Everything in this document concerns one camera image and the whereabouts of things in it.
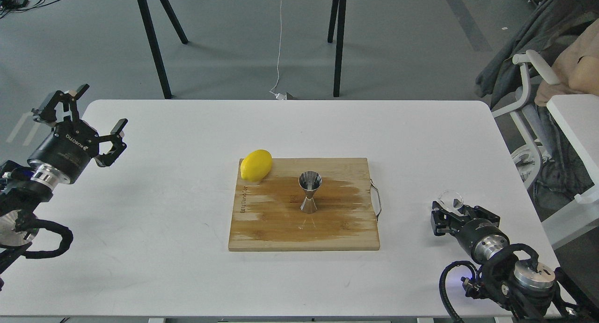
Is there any steel double jigger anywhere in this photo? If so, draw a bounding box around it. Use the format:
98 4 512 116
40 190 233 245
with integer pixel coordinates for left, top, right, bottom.
298 171 322 214

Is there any white hanging cable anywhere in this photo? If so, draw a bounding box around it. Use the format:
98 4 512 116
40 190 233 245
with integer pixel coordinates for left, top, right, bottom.
269 0 292 100

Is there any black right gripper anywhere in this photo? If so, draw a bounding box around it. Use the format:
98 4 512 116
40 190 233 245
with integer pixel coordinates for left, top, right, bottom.
431 201 510 265

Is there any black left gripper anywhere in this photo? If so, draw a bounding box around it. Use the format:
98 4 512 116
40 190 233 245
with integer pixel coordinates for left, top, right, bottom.
27 84 128 185

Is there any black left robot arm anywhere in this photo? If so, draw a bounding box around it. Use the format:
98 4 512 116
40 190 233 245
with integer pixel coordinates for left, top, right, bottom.
0 84 128 272

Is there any black metal table frame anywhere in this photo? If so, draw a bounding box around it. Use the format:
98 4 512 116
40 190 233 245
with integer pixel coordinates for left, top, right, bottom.
131 0 350 99

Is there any white office chair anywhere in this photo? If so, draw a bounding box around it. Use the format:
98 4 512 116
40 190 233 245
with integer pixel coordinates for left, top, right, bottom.
492 50 560 190

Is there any wooden cutting board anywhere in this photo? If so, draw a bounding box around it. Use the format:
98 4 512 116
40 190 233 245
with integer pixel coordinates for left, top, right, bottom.
227 157 380 252

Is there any yellow lemon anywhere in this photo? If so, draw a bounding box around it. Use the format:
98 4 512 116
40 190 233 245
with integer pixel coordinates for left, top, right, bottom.
240 149 272 182

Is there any small clear glass cup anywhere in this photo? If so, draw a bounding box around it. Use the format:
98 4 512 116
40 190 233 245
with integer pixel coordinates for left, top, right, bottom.
437 190 464 213

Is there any dark grey jacket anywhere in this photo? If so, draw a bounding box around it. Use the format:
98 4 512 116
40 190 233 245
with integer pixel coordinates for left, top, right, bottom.
475 0 599 109

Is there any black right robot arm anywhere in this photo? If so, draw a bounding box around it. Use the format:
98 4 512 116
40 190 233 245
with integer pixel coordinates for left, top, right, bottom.
431 200 598 323

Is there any person in brown shirt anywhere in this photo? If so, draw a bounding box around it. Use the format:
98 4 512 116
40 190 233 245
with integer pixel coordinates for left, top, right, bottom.
534 24 599 107

